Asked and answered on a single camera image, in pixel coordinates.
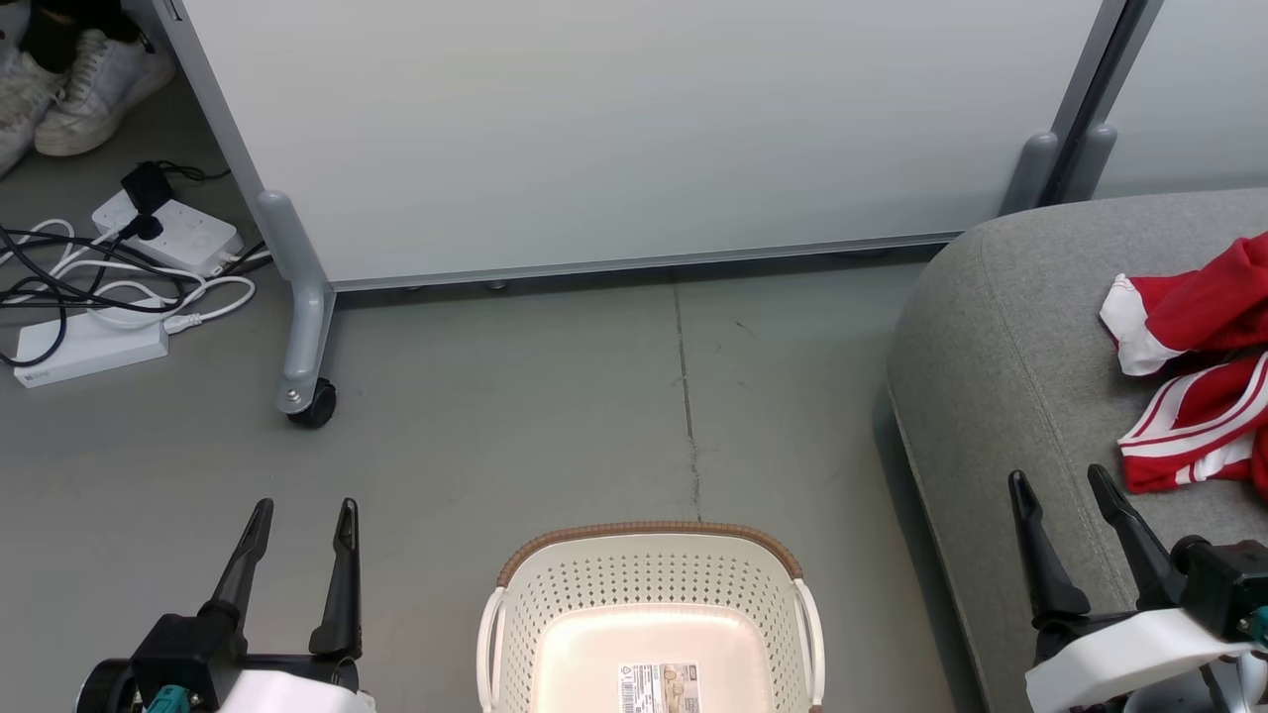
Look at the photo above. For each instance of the white sneaker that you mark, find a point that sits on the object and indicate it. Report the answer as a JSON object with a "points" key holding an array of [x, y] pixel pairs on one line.
{"points": [[25, 104], [99, 94]]}

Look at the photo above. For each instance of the narrow white partition panel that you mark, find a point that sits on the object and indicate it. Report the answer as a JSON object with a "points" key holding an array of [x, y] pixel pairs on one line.
{"points": [[1199, 99]]}

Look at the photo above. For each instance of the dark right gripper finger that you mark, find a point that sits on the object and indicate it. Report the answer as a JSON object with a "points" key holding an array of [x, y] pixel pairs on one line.
{"points": [[1050, 584], [1144, 555]]}

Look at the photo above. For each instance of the cream perforated laundry basket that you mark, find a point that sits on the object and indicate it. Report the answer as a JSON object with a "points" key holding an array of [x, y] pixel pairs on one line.
{"points": [[654, 584]]}

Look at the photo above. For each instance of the basket label sticker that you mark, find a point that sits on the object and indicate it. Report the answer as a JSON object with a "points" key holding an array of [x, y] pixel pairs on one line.
{"points": [[659, 688]]}

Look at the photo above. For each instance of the red white-trimmed garment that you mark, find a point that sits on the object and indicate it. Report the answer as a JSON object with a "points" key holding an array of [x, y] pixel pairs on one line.
{"points": [[1209, 297]]}

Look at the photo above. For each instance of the long white power strip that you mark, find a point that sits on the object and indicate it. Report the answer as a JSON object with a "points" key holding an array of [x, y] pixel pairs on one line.
{"points": [[89, 352]]}

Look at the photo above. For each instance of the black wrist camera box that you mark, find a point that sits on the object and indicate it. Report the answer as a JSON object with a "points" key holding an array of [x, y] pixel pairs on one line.
{"points": [[1228, 589], [188, 654]]}

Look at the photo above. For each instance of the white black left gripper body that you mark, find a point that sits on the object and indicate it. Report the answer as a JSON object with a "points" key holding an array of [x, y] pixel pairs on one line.
{"points": [[297, 693]]}

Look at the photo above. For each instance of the black caster wheel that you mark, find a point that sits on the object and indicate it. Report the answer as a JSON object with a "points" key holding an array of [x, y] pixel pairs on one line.
{"points": [[317, 406]]}

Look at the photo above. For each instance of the short grey partition leg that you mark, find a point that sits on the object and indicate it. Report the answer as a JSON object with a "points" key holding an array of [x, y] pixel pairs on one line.
{"points": [[1032, 173], [1093, 163]]}

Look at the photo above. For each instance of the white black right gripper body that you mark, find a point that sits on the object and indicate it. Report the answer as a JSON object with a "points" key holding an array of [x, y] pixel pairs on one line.
{"points": [[1119, 659]]}

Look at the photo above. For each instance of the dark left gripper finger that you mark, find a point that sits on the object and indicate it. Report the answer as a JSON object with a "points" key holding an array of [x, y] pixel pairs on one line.
{"points": [[243, 574], [342, 594]]}

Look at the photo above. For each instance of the grey partition leg with caster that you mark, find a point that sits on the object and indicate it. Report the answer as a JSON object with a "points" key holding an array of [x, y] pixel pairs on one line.
{"points": [[305, 327]]}

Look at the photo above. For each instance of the black power adapter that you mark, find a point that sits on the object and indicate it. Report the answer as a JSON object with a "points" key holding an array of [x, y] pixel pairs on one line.
{"points": [[147, 186]]}

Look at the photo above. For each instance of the grey fabric sofa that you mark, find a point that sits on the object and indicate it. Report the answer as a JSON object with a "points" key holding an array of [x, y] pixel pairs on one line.
{"points": [[1020, 376]]}

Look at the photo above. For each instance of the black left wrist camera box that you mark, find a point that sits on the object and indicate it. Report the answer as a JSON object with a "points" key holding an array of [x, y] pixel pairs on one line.
{"points": [[188, 654]]}

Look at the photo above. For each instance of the wide white power strip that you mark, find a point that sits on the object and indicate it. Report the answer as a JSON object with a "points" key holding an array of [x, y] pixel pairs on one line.
{"points": [[193, 240]]}

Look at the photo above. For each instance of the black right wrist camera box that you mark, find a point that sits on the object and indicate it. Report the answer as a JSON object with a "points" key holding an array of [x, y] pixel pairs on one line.
{"points": [[1228, 589]]}

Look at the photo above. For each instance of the large white partition panel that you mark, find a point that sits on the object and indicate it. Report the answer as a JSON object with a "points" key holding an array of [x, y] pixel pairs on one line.
{"points": [[644, 129]]}

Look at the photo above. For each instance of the black plug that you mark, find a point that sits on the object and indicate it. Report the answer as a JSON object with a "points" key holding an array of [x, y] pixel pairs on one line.
{"points": [[144, 228]]}

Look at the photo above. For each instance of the black trouser leg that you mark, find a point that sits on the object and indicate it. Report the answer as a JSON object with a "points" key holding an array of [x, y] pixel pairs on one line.
{"points": [[69, 25]]}

